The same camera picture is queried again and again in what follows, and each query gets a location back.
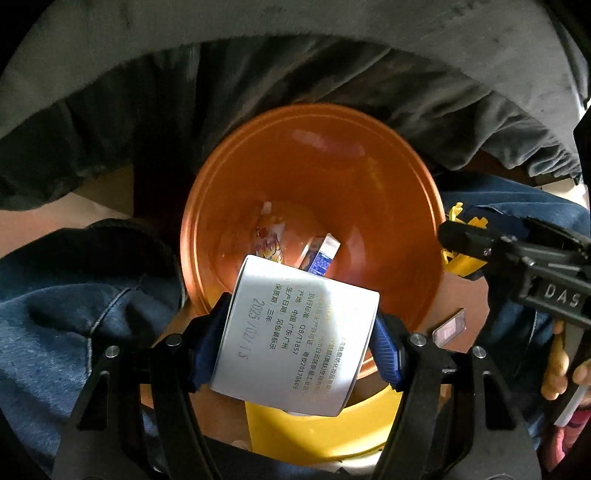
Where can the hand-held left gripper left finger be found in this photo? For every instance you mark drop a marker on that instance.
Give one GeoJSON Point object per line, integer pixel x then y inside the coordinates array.
{"type": "Point", "coordinates": [207, 350]}

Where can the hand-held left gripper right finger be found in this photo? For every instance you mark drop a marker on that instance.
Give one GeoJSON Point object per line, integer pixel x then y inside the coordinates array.
{"type": "Point", "coordinates": [387, 355]}

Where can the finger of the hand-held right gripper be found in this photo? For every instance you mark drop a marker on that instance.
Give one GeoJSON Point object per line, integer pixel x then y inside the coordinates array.
{"type": "Point", "coordinates": [471, 242]}
{"type": "Point", "coordinates": [554, 233]}

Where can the silver white printed carton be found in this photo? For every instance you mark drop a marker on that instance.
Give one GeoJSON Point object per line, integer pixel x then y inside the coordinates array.
{"type": "Point", "coordinates": [295, 332]}

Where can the orange plastic bin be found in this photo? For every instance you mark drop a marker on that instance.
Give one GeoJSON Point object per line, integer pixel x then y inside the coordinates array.
{"type": "Point", "coordinates": [323, 184]}

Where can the person's right forearm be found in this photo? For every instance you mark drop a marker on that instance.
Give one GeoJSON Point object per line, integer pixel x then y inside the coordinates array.
{"type": "Point", "coordinates": [575, 438]}

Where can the person's right hand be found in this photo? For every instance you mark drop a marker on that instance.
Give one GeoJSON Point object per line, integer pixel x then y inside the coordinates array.
{"type": "Point", "coordinates": [557, 369]}

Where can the small pink packet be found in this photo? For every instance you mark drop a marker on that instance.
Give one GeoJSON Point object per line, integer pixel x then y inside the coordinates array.
{"type": "Point", "coordinates": [448, 330]}

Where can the yellow plastic bowl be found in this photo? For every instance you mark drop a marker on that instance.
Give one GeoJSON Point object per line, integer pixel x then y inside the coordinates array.
{"type": "Point", "coordinates": [314, 434]}

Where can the small blue white box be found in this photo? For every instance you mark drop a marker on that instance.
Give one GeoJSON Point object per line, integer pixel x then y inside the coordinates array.
{"type": "Point", "coordinates": [321, 258]}

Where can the orange snack wrapper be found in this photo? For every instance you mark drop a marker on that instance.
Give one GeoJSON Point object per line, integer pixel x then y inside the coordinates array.
{"type": "Point", "coordinates": [270, 240]}

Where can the grey sweatshirt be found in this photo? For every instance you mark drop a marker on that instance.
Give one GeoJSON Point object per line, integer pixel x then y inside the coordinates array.
{"type": "Point", "coordinates": [295, 46]}

